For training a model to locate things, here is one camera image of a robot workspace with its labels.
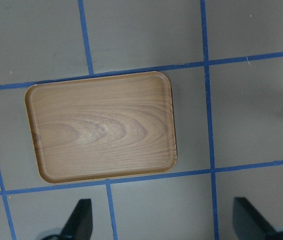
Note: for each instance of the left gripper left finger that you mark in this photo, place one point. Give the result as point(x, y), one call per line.
point(79, 224)

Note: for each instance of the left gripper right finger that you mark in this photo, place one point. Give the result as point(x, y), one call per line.
point(247, 222)

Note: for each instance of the wooden tray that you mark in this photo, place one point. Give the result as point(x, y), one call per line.
point(103, 127)

